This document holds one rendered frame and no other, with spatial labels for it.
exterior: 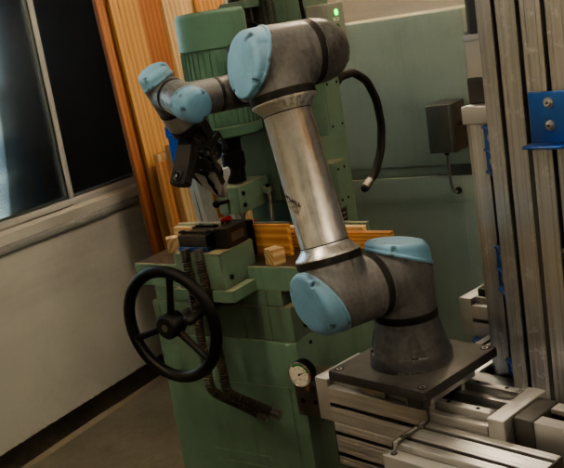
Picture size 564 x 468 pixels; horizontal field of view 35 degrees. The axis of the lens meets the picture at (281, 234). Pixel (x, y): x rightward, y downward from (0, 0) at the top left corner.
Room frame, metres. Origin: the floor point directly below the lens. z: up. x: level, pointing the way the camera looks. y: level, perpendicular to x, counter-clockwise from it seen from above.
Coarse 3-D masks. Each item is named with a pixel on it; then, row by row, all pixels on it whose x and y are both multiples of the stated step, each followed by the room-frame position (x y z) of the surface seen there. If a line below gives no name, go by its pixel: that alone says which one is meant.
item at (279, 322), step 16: (160, 304) 2.26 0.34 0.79; (176, 304) 2.23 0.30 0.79; (224, 304) 2.14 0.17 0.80; (288, 304) 2.06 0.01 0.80; (224, 320) 2.14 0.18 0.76; (240, 320) 2.12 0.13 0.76; (256, 320) 2.09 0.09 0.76; (272, 320) 2.06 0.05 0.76; (288, 320) 2.03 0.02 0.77; (240, 336) 2.12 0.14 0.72; (256, 336) 2.09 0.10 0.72; (272, 336) 2.06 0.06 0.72; (288, 336) 2.04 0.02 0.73
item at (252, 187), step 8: (248, 176) 2.36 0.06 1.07; (256, 176) 2.34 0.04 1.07; (264, 176) 2.33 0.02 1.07; (232, 184) 2.28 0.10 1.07; (240, 184) 2.27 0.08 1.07; (248, 184) 2.27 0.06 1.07; (256, 184) 2.30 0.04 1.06; (264, 184) 2.32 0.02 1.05; (232, 192) 2.24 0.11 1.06; (240, 192) 2.23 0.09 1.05; (248, 192) 2.26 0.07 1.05; (256, 192) 2.29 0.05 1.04; (232, 200) 2.24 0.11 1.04; (240, 200) 2.23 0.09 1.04; (248, 200) 2.26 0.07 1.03; (256, 200) 2.29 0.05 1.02; (264, 200) 2.31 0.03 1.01; (224, 208) 2.26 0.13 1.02; (232, 208) 2.24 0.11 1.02; (240, 208) 2.23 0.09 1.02; (248, 208) 2.25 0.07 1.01
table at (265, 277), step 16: (160, 256) 2.33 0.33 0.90; (256, 256) 2.16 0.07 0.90; (288, 256) 2.11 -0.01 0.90; (256, 272) 2.07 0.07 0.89; (272, 272) 2.05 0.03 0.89; (288, 272) 2.02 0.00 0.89; (176, 288) 2.10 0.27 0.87; (240, 288) 2.02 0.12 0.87; (256, 288) 2.08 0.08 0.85; (272, 288) 2.05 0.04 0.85; (288, 288) 2.02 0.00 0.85
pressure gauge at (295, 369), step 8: (296, 360) 1.97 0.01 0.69; (304, 360) 1.96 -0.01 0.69; (288, 368) 1.97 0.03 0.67; (296, 368) 1.95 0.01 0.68; (304, 368) 1.94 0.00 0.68; (312, 368) 1.95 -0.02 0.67; (296, 376) 1.96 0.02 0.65; (304, 376) 1.94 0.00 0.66; (312, 376) 1.94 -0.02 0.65; (296, 384) 1.96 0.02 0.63; (304, 384) 1.95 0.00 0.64
